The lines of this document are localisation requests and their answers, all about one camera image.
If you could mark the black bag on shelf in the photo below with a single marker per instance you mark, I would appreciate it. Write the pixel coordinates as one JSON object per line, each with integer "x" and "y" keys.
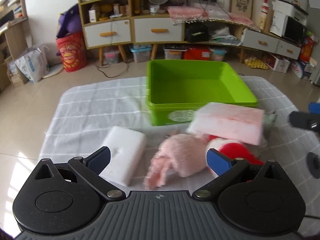
{"x": 196, "y": 32}

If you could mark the green plastic storage bin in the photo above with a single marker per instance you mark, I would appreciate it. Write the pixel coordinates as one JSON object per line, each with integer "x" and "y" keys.
{"x": 175, "y": 89}

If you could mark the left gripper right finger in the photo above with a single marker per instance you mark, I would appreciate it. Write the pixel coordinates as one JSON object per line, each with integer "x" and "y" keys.
{"x": 218, "y": 162}

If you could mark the low wooden tv console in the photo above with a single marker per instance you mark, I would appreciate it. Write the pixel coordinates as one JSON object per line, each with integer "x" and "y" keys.
{"x": 249, "y": 38}

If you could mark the wooden cabinet with drawers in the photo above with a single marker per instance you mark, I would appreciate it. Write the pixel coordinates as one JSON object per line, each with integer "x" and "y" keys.
{"x": 117, "y": 23}

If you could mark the pink white sponge block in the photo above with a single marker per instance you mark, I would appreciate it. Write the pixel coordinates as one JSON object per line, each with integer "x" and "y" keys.
{"x": 244, "y": 124}

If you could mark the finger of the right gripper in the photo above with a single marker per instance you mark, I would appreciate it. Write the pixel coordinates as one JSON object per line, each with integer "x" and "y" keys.
{"x": 303, "y": 120}
{"x": 314, "y": 108}

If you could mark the white checked tablecloth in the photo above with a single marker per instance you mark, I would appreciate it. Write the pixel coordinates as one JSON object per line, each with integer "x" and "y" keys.
{"x": 85, "y": 114}

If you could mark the red cardboard box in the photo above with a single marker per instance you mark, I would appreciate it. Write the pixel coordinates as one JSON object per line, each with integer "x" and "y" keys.
{"x": 197, "y": 53}

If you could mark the red santa hat plush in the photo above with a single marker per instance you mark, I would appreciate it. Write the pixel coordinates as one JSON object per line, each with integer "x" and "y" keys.
{"x": 233, "y": 149}

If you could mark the white paper shopping bag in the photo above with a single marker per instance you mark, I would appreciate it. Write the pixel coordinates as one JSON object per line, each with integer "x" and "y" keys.
{"x": 33, "y": 63}

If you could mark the framed cartoon girl picture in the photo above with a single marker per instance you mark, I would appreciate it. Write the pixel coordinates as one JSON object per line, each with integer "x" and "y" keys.
{"x": 242, "y": 7}

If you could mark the pink table runner cloth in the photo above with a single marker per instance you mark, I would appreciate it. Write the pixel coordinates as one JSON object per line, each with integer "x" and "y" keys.
{"x": 191, "y": 15}

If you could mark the pink fluffy towel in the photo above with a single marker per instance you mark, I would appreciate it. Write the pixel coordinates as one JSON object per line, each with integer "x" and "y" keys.
{"x": 185, "y": 154}

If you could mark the wooden bookshelf desk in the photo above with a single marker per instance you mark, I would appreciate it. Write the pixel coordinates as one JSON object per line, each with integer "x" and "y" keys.
{"x": 13, "y": 41}

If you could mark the purple plush toy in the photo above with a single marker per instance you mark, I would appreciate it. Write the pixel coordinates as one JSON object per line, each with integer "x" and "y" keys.
{"x": 69, "y": 22}

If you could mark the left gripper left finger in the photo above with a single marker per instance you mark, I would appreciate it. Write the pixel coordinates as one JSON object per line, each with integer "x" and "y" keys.
{"x": 98, "y": 160}

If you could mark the yellow egg tray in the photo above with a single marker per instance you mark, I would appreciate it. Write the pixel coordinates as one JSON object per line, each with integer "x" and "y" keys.
{"x": 255, "y": 63}

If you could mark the red printed bucket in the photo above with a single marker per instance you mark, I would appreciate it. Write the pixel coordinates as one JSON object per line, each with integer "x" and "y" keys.
{"x": 72, "y": 52}

